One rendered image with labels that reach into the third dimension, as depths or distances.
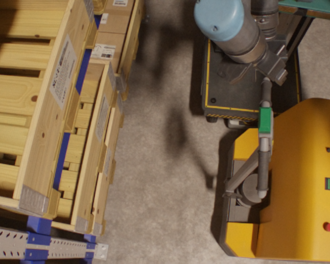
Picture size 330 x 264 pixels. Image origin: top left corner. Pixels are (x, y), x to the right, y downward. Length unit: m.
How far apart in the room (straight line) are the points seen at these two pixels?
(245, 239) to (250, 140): 0.61
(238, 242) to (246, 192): 0.30
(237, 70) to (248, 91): 1.61
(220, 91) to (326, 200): 1.07
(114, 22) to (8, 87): 1.27
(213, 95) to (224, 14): 1.71
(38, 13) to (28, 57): 0.21
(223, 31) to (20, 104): 0.84
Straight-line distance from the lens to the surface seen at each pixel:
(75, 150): 1.73
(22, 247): 1.18
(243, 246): 2.06
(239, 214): 2.13
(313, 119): 1.76
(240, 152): 2.17
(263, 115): 1.06
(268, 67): 0.76
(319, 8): 1.59
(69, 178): 1.70
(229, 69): 0.75
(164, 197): 2.39
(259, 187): 1.11
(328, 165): 1.70
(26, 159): 0.95
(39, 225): 1.27
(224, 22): 0.60
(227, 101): 2.29
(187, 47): 2.85
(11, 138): 1.22
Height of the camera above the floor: 2.36
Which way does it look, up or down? 70 degrees down
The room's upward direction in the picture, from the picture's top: 1 degrees counter-clockwise
